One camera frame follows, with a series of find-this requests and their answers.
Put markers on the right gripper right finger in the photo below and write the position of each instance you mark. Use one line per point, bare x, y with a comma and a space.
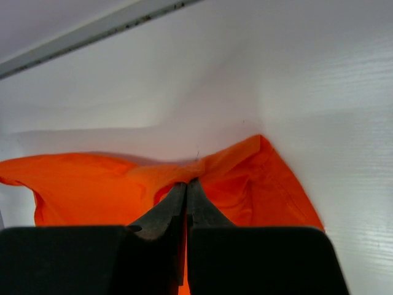
206, 230

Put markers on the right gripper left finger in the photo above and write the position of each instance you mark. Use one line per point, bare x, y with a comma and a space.
162, 231

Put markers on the orange t shirt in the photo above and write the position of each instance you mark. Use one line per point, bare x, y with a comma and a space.
81, 242

